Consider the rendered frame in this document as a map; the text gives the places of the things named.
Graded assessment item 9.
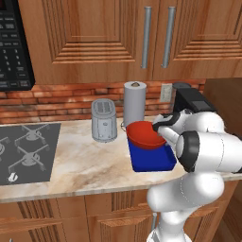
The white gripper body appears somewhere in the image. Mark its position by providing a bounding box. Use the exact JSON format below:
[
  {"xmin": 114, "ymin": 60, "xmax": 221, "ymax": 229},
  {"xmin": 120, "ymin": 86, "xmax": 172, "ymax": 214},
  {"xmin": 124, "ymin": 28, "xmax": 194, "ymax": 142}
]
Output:
[{"xmin": 151, "ymin": 112, "xmax": 182, "ymax": 133}]

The red bowl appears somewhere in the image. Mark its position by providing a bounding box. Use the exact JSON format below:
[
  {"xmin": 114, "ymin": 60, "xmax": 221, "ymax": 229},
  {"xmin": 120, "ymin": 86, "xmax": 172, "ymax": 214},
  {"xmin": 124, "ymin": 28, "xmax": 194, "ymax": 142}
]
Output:
[{"xmin": 126, "ymin": 120, "xmax": 167, "ymax": 150}]

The blue tray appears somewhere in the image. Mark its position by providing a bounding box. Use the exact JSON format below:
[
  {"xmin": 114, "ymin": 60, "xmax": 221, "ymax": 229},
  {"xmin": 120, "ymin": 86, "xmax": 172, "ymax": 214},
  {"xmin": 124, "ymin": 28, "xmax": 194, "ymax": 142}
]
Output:
[{"xmin": 127, "ymin": 137, "xmax": 178, "ymax": 173}]

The white paper towel roll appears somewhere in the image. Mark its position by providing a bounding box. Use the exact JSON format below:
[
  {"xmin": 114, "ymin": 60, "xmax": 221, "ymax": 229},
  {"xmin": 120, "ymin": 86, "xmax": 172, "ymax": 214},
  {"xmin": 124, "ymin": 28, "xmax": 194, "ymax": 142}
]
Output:
[{"xmin": 122, "ymin": 80, "xmax": 147, "ymax": 128}]

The black coffee machine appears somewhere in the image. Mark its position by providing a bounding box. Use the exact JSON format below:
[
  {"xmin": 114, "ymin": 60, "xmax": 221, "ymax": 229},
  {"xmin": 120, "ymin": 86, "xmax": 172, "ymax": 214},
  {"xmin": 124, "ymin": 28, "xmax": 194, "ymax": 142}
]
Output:
[{"xmin": 171, "ymin": 82, "xmax": 218, "ymax": 121}]

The grey toaster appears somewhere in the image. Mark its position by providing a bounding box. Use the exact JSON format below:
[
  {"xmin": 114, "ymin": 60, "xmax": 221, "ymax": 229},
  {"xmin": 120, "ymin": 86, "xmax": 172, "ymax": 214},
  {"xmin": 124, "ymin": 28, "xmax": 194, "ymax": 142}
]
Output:
[{"xmin": 91, "ymin": 97, "xmax": 118, "ymax": 144}]

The tall wooden cabinet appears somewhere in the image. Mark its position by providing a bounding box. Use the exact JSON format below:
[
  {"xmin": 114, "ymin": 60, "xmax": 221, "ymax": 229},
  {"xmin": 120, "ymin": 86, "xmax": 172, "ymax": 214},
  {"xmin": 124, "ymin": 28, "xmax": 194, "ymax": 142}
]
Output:
[{"xmin": 202, "ymin": 78, "xmax": 242, "ymax": 137}]

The wooden drawer front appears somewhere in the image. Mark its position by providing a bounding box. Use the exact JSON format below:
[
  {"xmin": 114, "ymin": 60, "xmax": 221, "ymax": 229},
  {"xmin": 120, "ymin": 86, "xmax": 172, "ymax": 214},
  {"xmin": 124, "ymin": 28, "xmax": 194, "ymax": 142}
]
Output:
[
  {"xmin": 84, "ymin": 188, "xmax": 153, "ymax": 218},
  {"xmin": 0, "ymin": 196, "xmax": 87, "ymax": 226}
]

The wooden base cupboard door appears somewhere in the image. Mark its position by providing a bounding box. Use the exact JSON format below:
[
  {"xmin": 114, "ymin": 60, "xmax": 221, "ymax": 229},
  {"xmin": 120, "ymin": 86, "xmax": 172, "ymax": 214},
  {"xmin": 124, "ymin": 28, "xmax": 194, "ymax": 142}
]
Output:
[
  {"xmin": 183, "ymin": 181, "xmax": 239, "ymax": 242},
  {"xmin": 0, "ymin": 219, "xmax": 90, "ymax": 242},
  {"xmin": 86, "ymin": 211, "xmax": 157, "ymax": 242}
]

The grey hob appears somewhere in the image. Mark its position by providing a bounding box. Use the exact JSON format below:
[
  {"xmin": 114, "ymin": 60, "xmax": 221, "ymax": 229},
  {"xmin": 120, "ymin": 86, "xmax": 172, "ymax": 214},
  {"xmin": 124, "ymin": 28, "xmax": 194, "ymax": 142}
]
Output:
[{"xmin": 0, "ymin": 122, "xmax": 62, "ymax": 186}]

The black microwave oven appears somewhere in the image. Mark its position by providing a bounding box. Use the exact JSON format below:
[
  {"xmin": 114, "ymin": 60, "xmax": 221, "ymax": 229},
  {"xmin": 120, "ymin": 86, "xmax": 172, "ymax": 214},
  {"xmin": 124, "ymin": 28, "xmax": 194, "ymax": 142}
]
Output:
[{"xmin": 0, "ymin": 0, "xmax": 36, "ymax": 92}]

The white wall socket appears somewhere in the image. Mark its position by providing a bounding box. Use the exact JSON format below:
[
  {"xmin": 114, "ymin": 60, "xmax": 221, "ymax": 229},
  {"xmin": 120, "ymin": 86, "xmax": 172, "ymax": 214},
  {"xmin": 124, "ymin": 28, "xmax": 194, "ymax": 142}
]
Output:
[{"xmin": 160, "ymin": 83, "xmax": 173, "ymax": 103}]

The grey cupboard door handle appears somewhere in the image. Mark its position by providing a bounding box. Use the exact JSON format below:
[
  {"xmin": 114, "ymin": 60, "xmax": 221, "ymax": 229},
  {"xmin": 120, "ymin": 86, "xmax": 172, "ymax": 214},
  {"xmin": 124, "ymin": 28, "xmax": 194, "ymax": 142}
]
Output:
[
  {"xmin": 161, "ymin": 6, "xmax": 177, "ymax": 69},
  {"xmin": 140, "ymin": 6, "xmax": 152, "ymax": 70}
]

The wooden wall cupboard door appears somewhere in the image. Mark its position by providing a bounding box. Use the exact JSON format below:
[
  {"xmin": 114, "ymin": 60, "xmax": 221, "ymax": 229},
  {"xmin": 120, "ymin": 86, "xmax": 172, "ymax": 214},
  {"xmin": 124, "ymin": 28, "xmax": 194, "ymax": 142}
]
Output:
[
  {"xmin": 17, "ymin": 0, "xmax": 161, "ymax": 86},
  {"xmin": 152, "ymin": 0, "xmax": 242, "ymax": 81}
]

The grey base cupboard handle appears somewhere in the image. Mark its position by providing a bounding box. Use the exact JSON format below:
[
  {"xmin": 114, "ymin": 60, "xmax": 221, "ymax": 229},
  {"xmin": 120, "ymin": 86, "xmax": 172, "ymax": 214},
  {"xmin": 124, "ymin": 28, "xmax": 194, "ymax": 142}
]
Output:
[{"xmin": 151, "ymin": 212, "xmax": 158, "ymax": 234}]

